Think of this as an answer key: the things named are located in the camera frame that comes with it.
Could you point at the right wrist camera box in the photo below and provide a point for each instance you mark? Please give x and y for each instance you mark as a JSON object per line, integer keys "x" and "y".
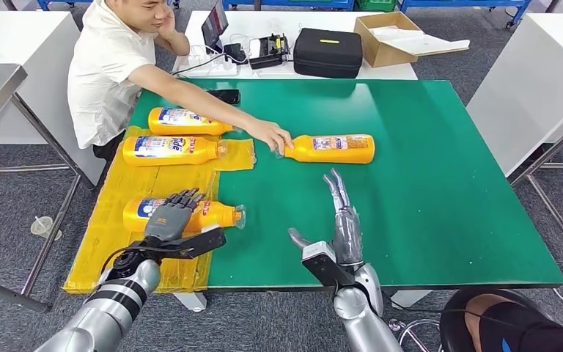
{"x": 325, "y": 269}

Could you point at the chrome chair base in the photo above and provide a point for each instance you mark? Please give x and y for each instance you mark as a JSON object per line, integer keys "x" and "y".
{"x": 415, "y": 337}

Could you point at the orange detergent bottle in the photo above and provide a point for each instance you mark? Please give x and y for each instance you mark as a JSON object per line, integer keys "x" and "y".
{"x": 208, "y": 153}
{"x": 320, "y": 155}
{"x": 218, "y": 216}
{"x": 218, "y": 127}

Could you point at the yellow taped cardboard mat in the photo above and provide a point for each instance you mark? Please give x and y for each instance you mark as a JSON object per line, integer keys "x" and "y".
{"x": 116, "y": 252}

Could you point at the blue metal rack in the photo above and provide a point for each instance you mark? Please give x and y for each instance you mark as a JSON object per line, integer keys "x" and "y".
{"x": 286, "y": 4}
{"x": 456, "y": 4}

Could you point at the black label printer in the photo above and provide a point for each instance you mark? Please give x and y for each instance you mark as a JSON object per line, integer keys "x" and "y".
{"x": 269, "y": 52}

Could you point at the clear plastic cup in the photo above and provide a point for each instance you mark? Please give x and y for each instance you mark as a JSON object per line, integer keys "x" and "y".
{"x": 43, "y": 228}

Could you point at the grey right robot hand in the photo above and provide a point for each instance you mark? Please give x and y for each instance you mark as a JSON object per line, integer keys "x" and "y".
{"x": 348, "y": 233}

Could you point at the black chair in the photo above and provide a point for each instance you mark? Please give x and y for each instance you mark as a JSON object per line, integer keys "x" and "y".
{"x": 449, "y": 318}

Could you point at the dark tablet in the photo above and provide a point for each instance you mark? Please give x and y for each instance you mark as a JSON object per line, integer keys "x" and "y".
{"x": 215, "y": 24}

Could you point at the white sheet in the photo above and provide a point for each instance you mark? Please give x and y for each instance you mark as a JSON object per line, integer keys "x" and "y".
{"x": 422, "y": 40}

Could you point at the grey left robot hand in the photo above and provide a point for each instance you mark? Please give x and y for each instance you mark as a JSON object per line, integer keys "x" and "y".
{"x": 170, "y": 221}

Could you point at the black smartphone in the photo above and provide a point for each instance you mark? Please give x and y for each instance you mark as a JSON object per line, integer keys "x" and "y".
{"x": 230, "y": 97}

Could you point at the person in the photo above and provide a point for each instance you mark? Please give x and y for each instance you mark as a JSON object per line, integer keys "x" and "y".
{"x": 529, "y": 335}
{"x": 102, "y": 73}

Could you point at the white table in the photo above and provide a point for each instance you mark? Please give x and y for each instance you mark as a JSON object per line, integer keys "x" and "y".
{"x": 310, "y": 19}
{"x": 9, "y": 39}
{"x": 529, "y": 82}

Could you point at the black power adapter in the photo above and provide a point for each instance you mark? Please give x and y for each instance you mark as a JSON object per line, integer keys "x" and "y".
{"x": 235, "y": 52}

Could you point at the white table foot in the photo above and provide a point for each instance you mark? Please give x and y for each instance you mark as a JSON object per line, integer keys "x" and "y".
{"x": 191, "y": 302}
{"x": 410, "y": 299}

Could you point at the brown cardboard box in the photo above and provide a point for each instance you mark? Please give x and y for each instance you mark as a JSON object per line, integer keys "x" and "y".
{"x": 384, "y": 55}

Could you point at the green crate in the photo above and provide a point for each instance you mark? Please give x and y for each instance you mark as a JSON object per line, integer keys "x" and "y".
{"x": 376, "y": 5}

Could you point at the black zip case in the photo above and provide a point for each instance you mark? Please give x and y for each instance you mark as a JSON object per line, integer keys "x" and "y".
{"x": 327, "y": 54}

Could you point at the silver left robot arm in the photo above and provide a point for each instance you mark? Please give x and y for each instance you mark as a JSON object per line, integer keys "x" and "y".
{"x": 116, "y": 301}

